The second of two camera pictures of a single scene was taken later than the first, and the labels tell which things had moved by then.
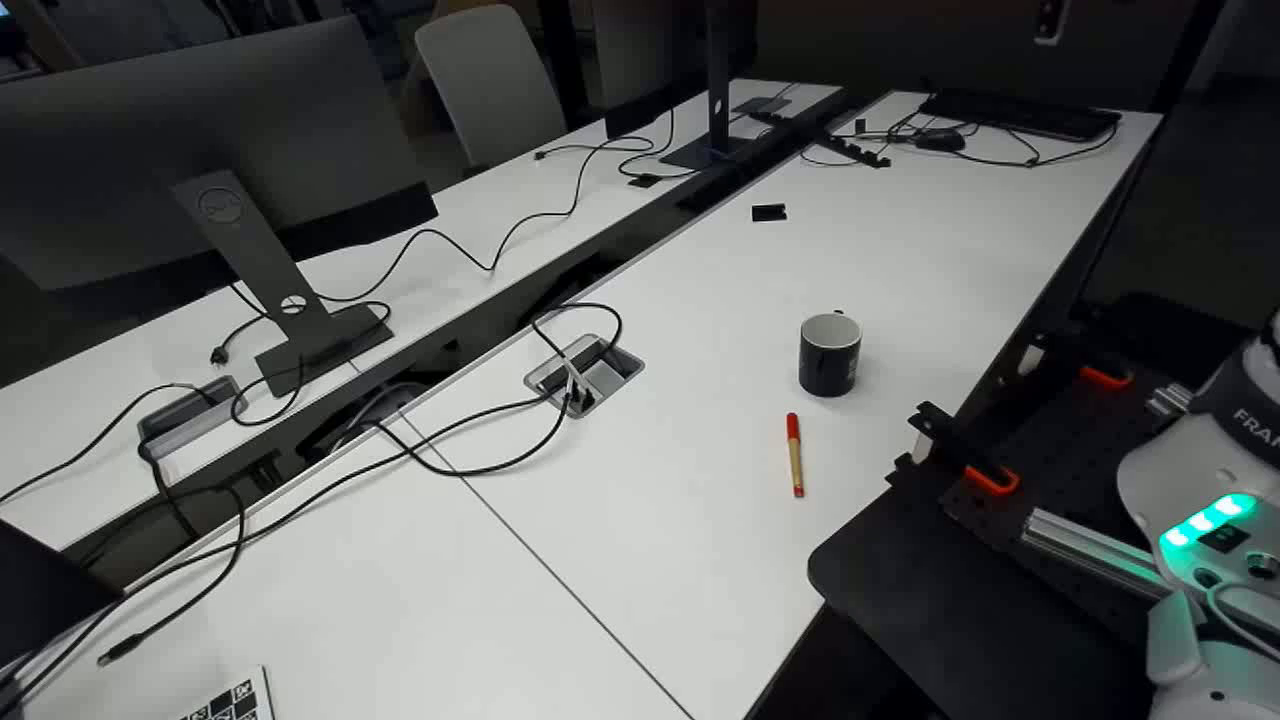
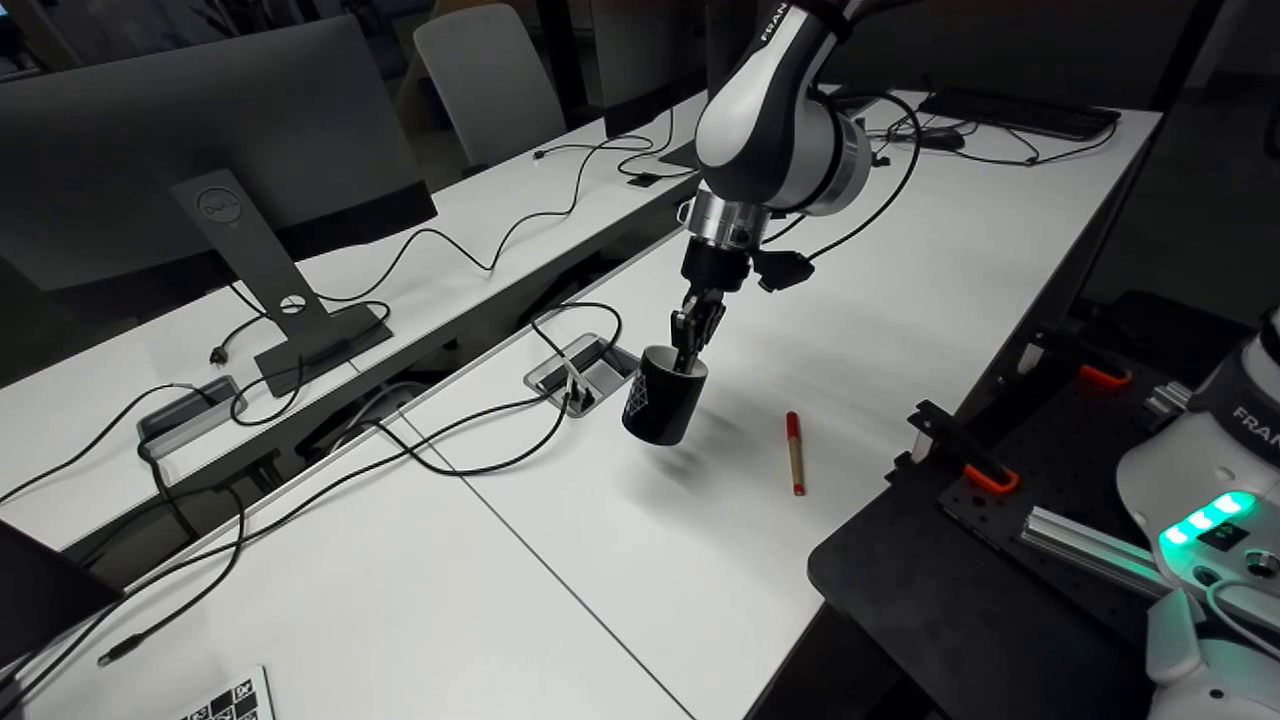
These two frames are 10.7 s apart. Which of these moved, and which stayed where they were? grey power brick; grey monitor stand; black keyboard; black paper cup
Moved: black paper cup
Stayed: grey power brick; black keyboard; grey monitor stand
